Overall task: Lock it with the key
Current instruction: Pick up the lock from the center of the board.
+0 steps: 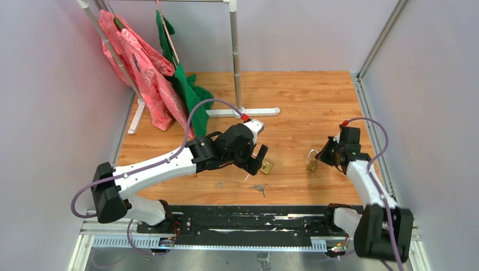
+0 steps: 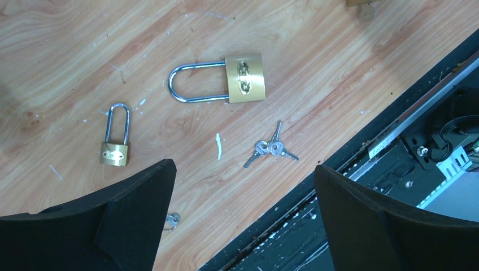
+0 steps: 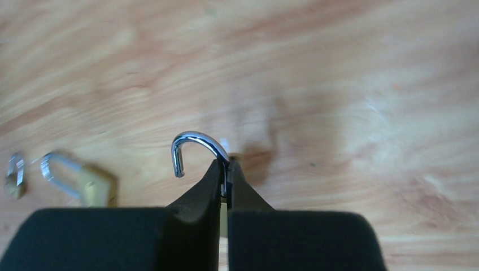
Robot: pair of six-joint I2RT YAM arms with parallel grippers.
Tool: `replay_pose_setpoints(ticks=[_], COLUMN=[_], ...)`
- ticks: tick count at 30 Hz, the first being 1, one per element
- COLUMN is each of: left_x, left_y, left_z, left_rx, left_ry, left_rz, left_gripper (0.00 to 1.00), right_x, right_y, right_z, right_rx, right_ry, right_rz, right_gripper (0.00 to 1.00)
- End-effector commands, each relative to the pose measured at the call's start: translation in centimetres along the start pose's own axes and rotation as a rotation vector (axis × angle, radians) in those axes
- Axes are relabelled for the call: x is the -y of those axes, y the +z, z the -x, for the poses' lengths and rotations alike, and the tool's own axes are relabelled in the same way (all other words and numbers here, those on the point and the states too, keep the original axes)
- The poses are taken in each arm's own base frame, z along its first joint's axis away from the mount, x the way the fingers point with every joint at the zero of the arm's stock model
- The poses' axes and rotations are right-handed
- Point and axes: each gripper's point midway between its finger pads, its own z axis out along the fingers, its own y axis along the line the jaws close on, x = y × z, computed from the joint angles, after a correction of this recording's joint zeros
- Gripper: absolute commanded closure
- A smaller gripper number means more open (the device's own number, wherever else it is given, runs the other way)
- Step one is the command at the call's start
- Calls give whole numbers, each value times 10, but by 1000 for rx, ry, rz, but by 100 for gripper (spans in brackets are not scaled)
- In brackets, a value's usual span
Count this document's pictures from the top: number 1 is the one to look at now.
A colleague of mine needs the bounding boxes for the brass padlock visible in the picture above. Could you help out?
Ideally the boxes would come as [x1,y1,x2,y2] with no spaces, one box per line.
[259,159,274,174]
[306,149,319,174]

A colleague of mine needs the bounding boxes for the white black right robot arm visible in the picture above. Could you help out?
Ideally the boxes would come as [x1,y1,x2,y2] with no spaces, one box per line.
[315,125,413,263]

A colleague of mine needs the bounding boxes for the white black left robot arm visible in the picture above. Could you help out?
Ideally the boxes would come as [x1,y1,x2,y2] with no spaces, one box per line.
[92,119,268,233]

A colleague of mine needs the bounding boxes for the silver key bunch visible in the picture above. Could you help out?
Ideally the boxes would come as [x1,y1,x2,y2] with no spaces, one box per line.
[250,183,268,198]

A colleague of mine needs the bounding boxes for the green garment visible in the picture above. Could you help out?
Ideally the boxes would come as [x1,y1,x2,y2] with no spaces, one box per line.
[156,10,214,137]

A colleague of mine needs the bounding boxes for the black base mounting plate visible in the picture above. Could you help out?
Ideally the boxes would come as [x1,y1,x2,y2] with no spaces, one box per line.
[136,205,346,246]

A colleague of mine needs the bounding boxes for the pink patterned garment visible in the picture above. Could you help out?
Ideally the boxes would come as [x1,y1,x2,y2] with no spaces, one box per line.
[99,10,189,130]

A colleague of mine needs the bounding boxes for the white metal clothes rack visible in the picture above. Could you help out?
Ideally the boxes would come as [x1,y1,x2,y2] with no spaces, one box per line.
[75,0,280,134]

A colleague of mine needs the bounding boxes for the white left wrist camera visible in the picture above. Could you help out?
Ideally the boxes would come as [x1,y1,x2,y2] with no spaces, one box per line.
[243,119,264,143]

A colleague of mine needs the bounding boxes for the slotted grey cable duct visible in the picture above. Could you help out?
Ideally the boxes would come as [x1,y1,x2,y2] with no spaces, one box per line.
[92,235,328,252]

